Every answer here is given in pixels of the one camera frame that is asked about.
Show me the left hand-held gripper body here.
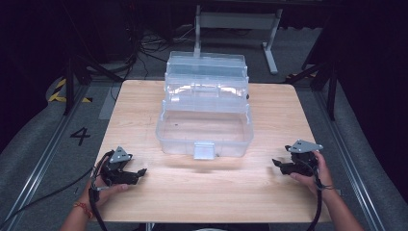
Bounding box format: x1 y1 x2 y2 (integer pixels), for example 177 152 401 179
101 145 136 186

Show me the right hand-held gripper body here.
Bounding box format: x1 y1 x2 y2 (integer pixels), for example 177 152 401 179
285 139 324 177

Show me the translucent plastic storage box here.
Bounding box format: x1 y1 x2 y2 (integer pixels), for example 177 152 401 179
155 50 255 161

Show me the person's right hand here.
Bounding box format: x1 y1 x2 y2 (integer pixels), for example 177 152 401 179
290 150 335 197

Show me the person's left hand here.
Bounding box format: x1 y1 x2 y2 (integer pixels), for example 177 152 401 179
78 155 129 212

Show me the black tripod stand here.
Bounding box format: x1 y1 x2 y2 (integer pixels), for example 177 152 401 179
285 61 339 121
62 54 125 116

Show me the yellow black floor tape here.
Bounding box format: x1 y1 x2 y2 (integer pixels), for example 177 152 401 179
47 78 94 104

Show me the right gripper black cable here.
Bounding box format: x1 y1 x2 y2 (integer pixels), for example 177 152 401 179
306 174 323 231

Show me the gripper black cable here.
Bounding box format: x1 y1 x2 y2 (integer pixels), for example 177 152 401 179
306 174 323 231
89 187 109 231

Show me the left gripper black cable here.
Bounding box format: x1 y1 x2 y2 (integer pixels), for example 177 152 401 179
89 187 109 231

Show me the metal floor rail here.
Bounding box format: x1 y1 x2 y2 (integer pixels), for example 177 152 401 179
312 90 387 231
0 86 91 231

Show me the orange braided bracelet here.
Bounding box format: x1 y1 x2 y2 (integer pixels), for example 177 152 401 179
72 200 94 219

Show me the black cable on floor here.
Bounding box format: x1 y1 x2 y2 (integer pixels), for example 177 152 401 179
0 167 94 229

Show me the tangle of black cables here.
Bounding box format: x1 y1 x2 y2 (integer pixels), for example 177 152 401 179
110 18 204 101

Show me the white metal stand frame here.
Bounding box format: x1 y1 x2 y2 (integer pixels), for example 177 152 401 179
191 4 284 76

